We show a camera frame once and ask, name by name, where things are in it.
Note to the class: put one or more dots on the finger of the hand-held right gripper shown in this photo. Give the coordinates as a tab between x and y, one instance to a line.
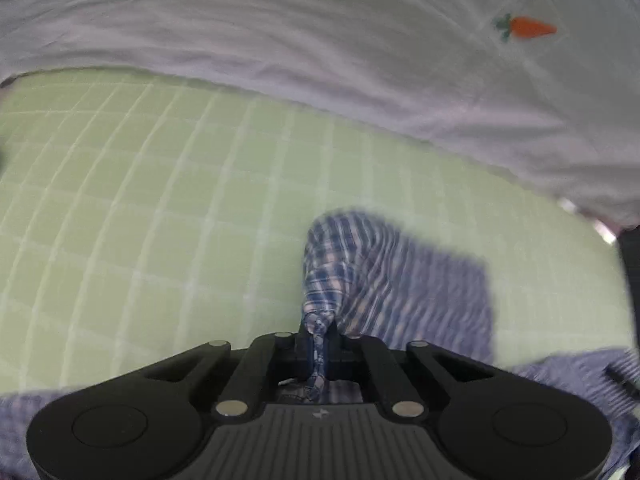
622	379

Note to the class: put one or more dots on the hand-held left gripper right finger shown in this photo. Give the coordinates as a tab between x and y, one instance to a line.
336	355

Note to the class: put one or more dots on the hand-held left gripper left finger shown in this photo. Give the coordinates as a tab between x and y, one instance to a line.
302	355

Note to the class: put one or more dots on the blue plaid shirt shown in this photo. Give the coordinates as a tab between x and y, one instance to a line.
400	285

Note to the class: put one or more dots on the green grid mat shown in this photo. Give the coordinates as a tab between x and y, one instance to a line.
125	210

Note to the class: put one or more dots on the grey carrot print sheet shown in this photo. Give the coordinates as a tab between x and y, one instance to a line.
300	35

